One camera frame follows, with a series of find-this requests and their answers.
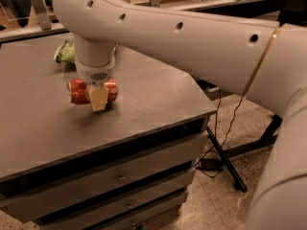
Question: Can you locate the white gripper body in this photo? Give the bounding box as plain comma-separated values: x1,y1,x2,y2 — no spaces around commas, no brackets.
75,58,115,84

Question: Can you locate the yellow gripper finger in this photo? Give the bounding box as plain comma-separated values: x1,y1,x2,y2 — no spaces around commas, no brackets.
88,84,108,112

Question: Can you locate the red Coca-Cola can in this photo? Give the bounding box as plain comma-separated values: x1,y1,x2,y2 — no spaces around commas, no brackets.
67,79,118,104

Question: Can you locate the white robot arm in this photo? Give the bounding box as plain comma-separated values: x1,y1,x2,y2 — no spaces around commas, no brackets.
54,0,307,230

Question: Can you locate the green chip bag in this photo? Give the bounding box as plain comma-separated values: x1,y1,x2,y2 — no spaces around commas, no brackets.
54,38,75,63

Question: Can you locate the grey drawer cabinet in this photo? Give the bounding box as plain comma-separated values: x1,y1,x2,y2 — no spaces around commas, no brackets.
0,32,218,230

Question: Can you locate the top grey drawer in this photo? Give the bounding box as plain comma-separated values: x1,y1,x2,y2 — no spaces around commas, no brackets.
1,132,207,222

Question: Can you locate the grey drawer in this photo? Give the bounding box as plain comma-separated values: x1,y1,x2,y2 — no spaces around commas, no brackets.
1,132,207,222
40,164,195,230
95,190,189,230

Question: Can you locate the middle grey drawer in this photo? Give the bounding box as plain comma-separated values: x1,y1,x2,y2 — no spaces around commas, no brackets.
40,164,195,230

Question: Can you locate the bottom grey drawer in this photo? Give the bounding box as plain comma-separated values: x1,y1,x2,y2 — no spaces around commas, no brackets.
95,190,189,230

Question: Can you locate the black power adapter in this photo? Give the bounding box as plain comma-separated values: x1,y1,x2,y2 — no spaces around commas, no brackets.
201,158,224,171

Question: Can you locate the black metal table leg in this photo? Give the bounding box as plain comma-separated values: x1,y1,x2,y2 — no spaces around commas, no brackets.
206,114,282,193

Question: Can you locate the metal railing frame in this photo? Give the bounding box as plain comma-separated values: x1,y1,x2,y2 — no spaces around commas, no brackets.
0,0,291,44

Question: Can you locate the black cable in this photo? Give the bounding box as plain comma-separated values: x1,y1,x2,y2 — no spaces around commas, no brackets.
194,86,246,179

